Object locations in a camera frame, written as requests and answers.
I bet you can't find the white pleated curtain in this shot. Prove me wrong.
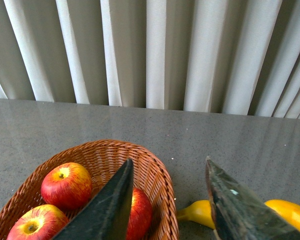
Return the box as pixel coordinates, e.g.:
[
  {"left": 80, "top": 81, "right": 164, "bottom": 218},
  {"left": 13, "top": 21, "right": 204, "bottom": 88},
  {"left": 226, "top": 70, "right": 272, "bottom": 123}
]
[{"left": 0, "top": 0, "right": 300, "bottom": 119}]

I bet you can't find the red yellow apple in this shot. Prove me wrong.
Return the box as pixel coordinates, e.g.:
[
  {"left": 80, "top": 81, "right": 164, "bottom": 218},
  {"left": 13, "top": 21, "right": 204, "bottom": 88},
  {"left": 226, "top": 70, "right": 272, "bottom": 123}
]
[
  {"left": 7, "top": 204, "right": 69, "bottom": 240},
  {"left": 125, "top": 187, "right": 153, "bottom": 240}
]

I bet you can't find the red apple in basket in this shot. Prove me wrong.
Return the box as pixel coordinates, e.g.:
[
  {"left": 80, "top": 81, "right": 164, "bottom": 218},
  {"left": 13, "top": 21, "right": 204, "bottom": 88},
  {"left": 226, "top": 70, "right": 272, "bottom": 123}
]
[{"left": 40, "top": 162, "right": 92, "bottom": 211}]

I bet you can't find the yellow banana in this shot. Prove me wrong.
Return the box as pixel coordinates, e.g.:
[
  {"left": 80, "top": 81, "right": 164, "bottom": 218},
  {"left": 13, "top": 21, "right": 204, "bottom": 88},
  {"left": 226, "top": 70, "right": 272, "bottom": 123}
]
[{"left": 176, "top": 199, "right": 300, "bottom": 231}]

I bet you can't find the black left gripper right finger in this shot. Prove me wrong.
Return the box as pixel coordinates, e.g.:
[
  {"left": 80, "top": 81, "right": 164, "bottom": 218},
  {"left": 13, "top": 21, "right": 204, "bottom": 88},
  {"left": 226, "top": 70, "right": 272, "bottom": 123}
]
[{"left": 205, "top": 157, "right": 300, "bottom": 240}]

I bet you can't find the left brown wicker basket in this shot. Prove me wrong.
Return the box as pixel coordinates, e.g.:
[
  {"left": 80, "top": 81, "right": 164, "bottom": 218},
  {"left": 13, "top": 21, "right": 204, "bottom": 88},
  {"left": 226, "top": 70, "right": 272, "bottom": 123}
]
[{"left": 0, "top": 139, "right": 179, "bottom": 240}]

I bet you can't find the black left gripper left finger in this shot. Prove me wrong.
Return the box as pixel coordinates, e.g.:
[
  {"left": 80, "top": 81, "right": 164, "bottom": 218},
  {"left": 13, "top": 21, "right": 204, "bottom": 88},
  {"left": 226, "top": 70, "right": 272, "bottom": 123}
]
[{"left": 53, "top": 159, "right": 134, "bottom": 240}]

